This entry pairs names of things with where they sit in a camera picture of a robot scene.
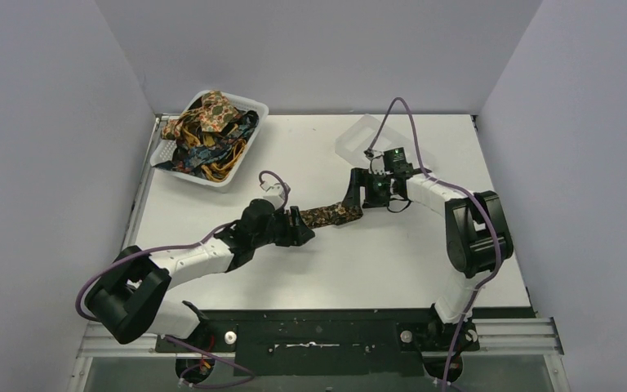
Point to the dark blue patterned tie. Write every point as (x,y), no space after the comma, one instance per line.
(248,121)

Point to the orange paisley tie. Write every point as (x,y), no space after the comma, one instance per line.
(210,115)

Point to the yellow striped tie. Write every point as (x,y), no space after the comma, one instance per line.
(215,158)

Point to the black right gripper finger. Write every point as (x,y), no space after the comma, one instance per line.
(357,180)
(368,194)

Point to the clear compartment tray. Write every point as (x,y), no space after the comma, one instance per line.
(352,143)

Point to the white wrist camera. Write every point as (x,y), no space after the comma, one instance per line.
(275,193)
(376,163)

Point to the brown floral tie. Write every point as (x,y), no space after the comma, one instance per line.
(336,214)

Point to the white plastic basket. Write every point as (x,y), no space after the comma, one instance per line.
(161,156)

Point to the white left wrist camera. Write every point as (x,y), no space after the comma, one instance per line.
(275,193)

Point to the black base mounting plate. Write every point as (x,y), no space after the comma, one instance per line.
(404,342)

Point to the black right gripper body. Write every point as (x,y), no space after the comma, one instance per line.
(383,186)

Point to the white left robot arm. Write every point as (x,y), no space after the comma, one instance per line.
(129,297)

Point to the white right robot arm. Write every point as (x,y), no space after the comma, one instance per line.
(477,235)

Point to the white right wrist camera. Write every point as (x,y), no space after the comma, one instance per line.
(376,163)

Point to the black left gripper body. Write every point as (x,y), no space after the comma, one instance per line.
(292,227)

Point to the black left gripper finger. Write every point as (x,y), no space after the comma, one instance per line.
(295,220)
(298,236)

